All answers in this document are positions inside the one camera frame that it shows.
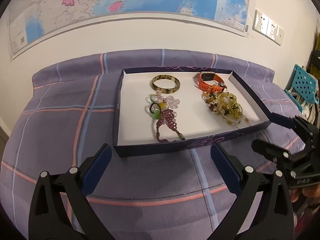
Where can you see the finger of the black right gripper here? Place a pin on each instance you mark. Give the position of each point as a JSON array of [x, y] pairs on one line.
[[304, 129], [271, 152]]

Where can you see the white wall socket panel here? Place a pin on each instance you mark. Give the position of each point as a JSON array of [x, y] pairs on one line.
[[264, 25]]

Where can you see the teal plastic stool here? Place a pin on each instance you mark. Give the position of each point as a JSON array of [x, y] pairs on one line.
[[305, 86]]

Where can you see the mustard yellow hanging coat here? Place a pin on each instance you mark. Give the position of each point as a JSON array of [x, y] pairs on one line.
[[315, 61]]

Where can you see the dark blue jewelry box tray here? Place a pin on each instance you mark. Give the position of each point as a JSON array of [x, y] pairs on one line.
[[134, 128]]

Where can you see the person's right hand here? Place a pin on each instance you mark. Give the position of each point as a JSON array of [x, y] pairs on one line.
[[305, 198]]

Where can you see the orange smart watch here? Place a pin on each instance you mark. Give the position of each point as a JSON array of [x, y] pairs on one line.
[[210, 82]]

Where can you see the purple plaid bed sheet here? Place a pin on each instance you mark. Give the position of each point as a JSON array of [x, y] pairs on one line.
[[164, 196]]

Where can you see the colourful wall map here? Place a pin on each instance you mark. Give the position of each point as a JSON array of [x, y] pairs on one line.
[[33, 21]]

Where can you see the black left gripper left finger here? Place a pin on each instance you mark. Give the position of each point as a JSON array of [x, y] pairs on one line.
[[48, 218]]

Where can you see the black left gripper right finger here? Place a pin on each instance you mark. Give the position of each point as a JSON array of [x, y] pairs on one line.
[[274, 216]]

